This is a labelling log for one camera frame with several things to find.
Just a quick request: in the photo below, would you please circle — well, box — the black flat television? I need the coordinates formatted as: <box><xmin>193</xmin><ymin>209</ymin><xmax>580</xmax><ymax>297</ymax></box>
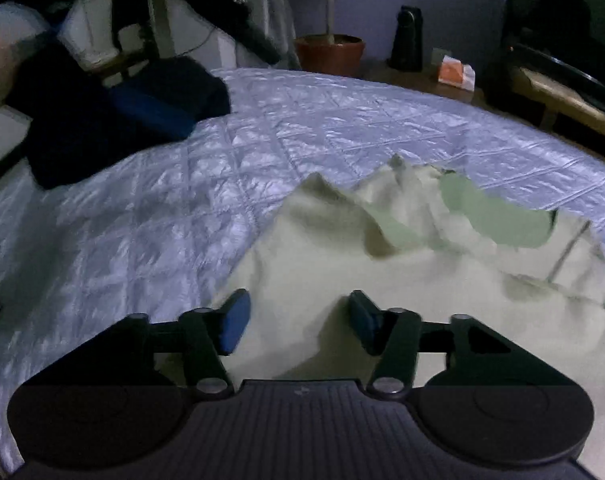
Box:
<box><xmin>499</xmin><ymin>0</ymin><xmax>605</xmax><ymax>111</ymax></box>

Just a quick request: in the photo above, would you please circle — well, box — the terracotta plant pot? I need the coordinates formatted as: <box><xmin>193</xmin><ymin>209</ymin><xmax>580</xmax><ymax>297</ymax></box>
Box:
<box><xmin>295</xmin><ymin>34</ymin><xmax>365</xmax><ymax>77</ymax></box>

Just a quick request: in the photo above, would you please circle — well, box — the pale yellow garment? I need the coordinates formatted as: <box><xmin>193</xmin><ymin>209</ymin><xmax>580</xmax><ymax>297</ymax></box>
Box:
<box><xmin>202</xmin><ymin>154</ymin><xmax>605</xmax><ymax>461</ymax></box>

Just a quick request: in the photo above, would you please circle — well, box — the pale curtain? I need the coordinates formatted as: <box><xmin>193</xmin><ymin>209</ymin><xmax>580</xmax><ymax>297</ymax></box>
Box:
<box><xmin>235</xmin><ymin>0</ymin><xmax>303</xmax><ymax>68</ymax></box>

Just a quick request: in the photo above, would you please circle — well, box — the person's left forearm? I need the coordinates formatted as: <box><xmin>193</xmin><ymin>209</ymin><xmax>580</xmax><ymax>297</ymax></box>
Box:
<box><xmin>0</xmin><ymin>2</ymin><xmax>50</xmax><ymax>116</ymax></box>

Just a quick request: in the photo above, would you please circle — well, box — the wooden television stand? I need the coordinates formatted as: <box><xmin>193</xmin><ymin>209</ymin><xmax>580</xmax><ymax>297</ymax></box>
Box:
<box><xmin>362</xmin><ymin>60</ymin><xmax>605</xmax><ymax>161</ymax></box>

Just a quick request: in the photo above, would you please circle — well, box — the silver quilted bedspread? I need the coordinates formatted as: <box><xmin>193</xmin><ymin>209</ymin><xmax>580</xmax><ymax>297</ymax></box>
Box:
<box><xmin>0</xmin><ymin>66</ymin><xmax>605</xmax><ymax>466</ymax></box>

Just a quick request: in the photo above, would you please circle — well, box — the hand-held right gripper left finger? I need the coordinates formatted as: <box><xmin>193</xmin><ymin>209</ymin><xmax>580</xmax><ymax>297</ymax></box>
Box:
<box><xmin>20</xmin><ymin>288</ymin><xmax>252</xmax><ymax>401</ymax></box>

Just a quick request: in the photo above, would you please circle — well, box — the black garment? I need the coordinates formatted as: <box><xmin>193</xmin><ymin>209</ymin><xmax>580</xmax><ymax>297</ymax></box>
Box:
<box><xmin>25</xmin><ymin>56</ymin><xmax>232</xmax><ymax>191</ymax></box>

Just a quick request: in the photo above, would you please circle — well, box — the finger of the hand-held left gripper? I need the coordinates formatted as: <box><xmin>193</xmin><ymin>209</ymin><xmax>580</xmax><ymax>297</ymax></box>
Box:
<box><xmin>110</xmin><ymin>84</ymin><xmax>199</xmax><ymax>140</ymax></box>

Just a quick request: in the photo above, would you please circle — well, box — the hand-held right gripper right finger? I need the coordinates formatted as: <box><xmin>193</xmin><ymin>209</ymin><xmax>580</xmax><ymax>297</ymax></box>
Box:
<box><xmin>349</xmin><ymin>290</ymin><xmax>583</xmax><ymax>401</ymax></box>

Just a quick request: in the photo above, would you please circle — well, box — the orange and white tissue box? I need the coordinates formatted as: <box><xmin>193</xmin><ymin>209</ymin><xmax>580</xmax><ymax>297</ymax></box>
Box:
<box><xmin>438</xmin><ymin>55</ymin><xmax>475</xmax><ymax>91</ymax></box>

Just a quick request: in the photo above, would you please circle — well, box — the wooden chair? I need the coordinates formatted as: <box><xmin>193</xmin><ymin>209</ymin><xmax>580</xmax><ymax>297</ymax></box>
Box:
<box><xmin>82</xmin><ymin>0</ymin><xmax>163</xmax><ymax>86</ymax></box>

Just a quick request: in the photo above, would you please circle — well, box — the black speaker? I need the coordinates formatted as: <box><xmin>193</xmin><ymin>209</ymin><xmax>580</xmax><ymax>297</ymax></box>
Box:
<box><xmin>389</xmin><ymin>6</ymin><xmax>424</xmax><ymax>72</ymax></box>

